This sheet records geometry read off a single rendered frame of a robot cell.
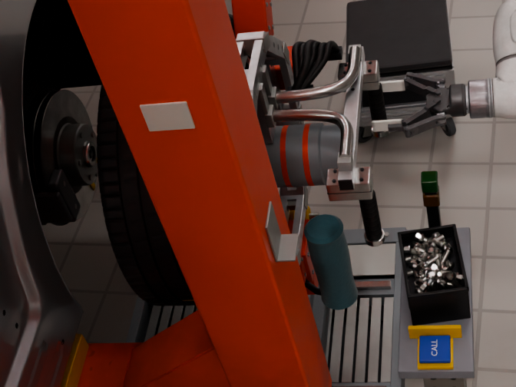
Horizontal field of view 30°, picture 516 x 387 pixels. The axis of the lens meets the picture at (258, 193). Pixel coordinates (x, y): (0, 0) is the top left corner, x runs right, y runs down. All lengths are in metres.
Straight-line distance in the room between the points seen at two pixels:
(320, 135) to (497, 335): 0.99
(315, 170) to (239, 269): 0.54
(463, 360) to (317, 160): 0.57
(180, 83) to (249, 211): 0.27
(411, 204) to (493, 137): 0.40
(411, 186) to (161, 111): 1.94
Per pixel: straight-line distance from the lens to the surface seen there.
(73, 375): 2.12
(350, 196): 1.97
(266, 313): 1.72
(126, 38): 1.31
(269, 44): 2.12
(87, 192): 2.47
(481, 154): 3.32
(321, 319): 2.72
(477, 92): 2.23
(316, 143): 2.10
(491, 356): 2.81
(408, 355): 2.28
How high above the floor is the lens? 2.34
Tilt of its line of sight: 45 degrees down
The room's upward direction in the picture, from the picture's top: 17 degrees counter-clockwise
